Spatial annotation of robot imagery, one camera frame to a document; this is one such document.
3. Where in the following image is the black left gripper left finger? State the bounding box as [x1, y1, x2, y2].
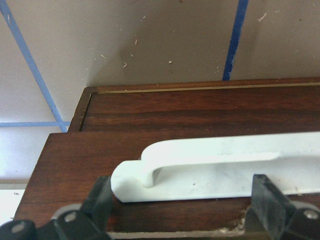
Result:
[81, 175, 113, 232]

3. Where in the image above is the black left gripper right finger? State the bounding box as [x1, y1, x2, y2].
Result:
[251, 174, 295, 240]

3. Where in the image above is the wooden drawer with white handle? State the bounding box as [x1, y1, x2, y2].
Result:
[15, 131, 320, 239]

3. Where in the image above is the dark brown drawer cabinet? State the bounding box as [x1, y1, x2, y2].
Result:
[69, 77, 320, 136]

